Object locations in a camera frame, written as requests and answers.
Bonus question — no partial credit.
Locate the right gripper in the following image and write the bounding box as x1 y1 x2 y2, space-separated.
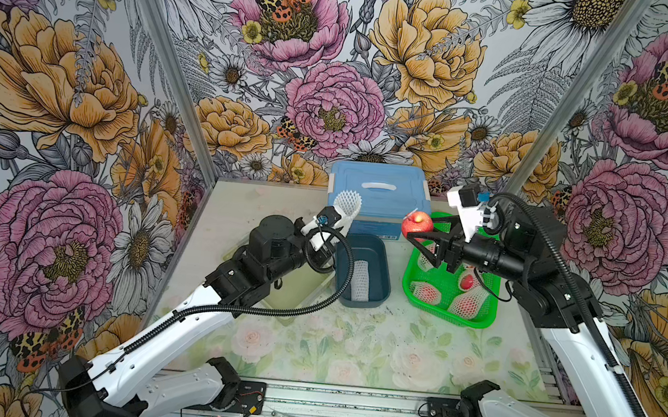
405 212 536 283

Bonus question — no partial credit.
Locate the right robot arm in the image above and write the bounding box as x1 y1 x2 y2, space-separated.
402 193 648 417

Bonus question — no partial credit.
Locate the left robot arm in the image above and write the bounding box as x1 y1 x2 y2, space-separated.
58 212 353 417

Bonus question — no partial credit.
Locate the pale green perforated basket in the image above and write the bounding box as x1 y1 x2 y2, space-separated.
217 245 337 330

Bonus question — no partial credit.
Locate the dark teal plastic tray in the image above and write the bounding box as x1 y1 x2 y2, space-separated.
339 234 392 309

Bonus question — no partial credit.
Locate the bright green perforated basket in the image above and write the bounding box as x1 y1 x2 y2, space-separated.
401 249 501 329

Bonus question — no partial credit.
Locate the blue lidded storage box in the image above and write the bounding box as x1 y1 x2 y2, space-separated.
328 160 432 240

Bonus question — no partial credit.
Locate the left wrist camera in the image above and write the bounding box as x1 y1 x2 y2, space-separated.
301 205 343 251

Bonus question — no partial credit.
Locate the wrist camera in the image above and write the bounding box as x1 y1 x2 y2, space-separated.
301 205 343 251
446 183 503 243

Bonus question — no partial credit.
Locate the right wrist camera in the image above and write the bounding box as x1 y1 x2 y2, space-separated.
446 183 503 243

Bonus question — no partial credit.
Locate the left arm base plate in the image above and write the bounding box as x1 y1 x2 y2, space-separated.
186 380 268 414

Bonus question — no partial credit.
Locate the right black cable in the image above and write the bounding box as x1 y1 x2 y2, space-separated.
457 190 668 417

